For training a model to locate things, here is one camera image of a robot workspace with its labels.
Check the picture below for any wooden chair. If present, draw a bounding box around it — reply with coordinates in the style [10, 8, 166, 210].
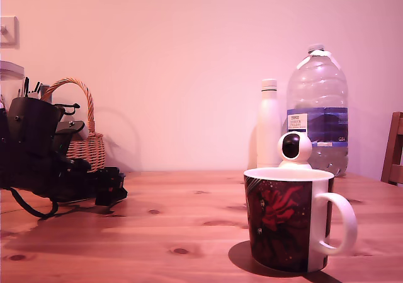
[380, 111, 403, 187]

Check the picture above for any woven wicker basket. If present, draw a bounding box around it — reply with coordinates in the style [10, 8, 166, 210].
[40, 77, 106, 174]

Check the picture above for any large clear water bottle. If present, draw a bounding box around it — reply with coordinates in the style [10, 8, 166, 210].
[286, 43, 349, 178]

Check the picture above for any glass jar with lid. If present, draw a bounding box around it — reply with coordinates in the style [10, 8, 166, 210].
[0, 60, 25, 107]

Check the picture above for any white metal bottle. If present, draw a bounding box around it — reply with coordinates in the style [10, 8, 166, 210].
[256, 78, 283, 170]

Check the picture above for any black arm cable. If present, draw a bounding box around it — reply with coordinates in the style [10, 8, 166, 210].
[8, 187, 60, 220]

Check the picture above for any small white round camera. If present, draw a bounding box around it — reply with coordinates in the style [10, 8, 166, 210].
[276, 131, 314, 171]

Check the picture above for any white wall switch plate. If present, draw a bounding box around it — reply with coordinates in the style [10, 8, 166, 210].
[0, 16, 20, 49]

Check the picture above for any white mug with red print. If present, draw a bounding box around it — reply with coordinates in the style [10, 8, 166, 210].
[243, 166, 358, 274]

